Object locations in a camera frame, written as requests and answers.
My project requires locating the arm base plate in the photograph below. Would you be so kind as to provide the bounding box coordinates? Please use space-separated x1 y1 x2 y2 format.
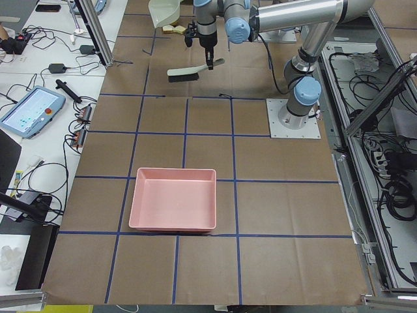
266 98 321 140

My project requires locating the brown bread piece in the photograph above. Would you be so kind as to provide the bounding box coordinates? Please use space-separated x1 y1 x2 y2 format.
162 25 174 34

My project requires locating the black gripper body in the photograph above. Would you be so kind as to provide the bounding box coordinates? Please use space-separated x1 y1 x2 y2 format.
199 32 218 55

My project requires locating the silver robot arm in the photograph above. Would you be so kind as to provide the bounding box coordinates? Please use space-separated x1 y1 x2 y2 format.
184 0 373 130

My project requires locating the pale green plastic dustpan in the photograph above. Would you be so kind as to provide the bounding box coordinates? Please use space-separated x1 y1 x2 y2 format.
148 0 180 28

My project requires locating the pale green hand brush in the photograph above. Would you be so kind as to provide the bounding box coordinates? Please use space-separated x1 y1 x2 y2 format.
167 65 209 83

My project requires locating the aluminium frame post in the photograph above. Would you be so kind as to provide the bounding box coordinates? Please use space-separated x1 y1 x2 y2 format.
74 0 113 68

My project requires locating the pink plastic bin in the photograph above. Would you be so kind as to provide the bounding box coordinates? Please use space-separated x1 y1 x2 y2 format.
128 168 217 232

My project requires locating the teach pendant tablet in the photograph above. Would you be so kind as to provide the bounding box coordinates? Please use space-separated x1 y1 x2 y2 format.
1 86 66 139

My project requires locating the black power adapter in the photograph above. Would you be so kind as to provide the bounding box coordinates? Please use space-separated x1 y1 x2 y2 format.
48 63 67 74

